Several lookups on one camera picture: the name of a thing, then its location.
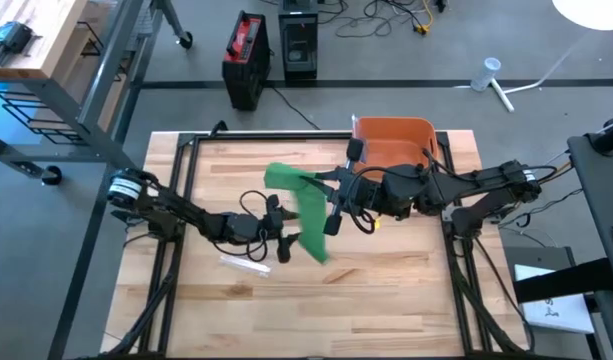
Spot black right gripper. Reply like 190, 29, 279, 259
301, 138, 385, 236

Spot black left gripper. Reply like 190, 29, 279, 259
255, 193, 302, 265

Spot green knit bandage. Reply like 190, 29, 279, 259
263, 161, 332, 265

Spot orange plastic tub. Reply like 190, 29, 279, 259
351, 115, 440, 180

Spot black computer tower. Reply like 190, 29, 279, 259
277, 0, 320, 82

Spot red and black power box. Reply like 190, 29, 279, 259
221, 9, 273, 112

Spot white cylinder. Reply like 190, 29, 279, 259
469, 56, 503, 93

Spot black rig base bar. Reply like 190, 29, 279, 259
46, 197, 113, 360

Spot grey box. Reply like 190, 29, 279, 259
502, 244, 578, 281

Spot white paper box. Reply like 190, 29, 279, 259
513, 263, 596, 335

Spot black side desk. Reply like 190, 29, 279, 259
565, 133, 613, 360

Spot black cylinder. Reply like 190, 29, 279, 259
587, 117, 613, 155

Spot white round-top stand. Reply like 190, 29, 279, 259
489, 0, 613, 114

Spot wooden table on casters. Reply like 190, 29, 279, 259
0, 0, 195, 186

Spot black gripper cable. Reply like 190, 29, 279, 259
210, 189, 270, 264
343, 167, 387, 235

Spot black table edge rail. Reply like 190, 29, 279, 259
100, 353, 532, 360
178, 129, 450, 144

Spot black power cable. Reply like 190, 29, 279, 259
268, 85, 323, 132

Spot black table side rail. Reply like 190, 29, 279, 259
135, 132, 200, 357
433, 130, 530, 357

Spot black floor cable tangle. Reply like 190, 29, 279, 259
318, 0, 450, 40

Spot yellow cable plug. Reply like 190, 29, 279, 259
413, 0, 435, 36

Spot black arm supply cables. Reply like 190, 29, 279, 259
500, 159, 585, 231

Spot black strap bar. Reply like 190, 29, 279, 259
513, 257, 613, 305

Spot black wire shelf rack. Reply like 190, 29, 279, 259
0, 89, 87, 147

